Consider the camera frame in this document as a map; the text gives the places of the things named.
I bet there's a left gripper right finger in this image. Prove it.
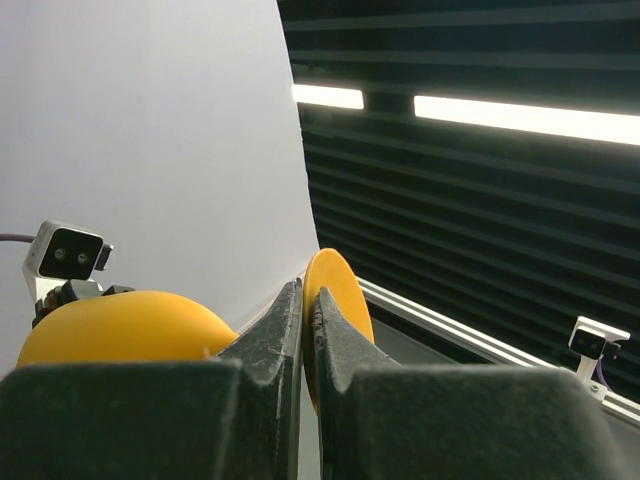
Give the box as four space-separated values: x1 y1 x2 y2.
312 289 625 479

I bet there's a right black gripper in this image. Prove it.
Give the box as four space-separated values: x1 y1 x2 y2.
32 279 134 328

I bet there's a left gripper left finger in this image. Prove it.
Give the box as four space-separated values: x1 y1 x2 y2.
1 280 302 479

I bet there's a yellow wine glass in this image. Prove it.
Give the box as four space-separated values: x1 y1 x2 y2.
16 248 375 391

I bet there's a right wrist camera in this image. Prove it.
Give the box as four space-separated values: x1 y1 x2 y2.
22 220 113 302

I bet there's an aluminium base frame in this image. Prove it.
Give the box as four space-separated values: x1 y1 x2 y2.
359 279 639 428

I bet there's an external camera on rail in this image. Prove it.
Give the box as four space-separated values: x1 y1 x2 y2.
568 316 631 402

